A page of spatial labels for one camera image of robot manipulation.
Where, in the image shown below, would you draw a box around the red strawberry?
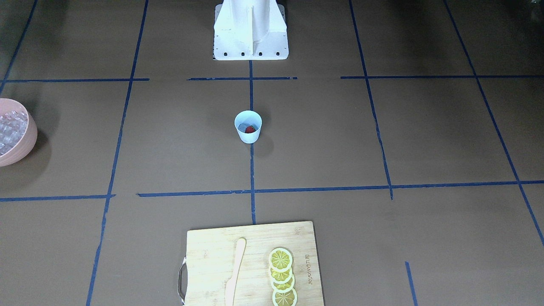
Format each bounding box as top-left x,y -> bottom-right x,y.
244,125 -> 256,134

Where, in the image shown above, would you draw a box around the light blue cup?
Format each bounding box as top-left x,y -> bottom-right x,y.
234,110 -> 263,145

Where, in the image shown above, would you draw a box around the ice cubes in cup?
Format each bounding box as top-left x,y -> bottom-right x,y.
238,123 -> 249,133

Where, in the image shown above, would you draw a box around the ice cubes in bowl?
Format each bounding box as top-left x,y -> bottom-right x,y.
0,110 -> 28,155

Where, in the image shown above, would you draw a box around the lemon slice one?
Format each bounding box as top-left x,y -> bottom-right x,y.
268,247 -> 293,272

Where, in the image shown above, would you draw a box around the lemon slice two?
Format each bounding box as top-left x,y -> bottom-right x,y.
269,268 -> 293,284

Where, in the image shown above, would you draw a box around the lemon slice three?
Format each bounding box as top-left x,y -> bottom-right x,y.
270,276 -> 296,294

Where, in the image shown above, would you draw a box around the wooden cutting board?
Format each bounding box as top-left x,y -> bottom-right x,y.
178,221 -> 325,306

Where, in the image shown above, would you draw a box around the lemon slice four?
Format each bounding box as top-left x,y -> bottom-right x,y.
272,289 -> 298,306

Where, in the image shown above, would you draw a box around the pink bowl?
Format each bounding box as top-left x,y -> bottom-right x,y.
0,98 -> 37,167

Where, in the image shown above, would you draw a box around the white camera pole stand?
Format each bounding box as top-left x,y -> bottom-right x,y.
212,0 -> 289,61

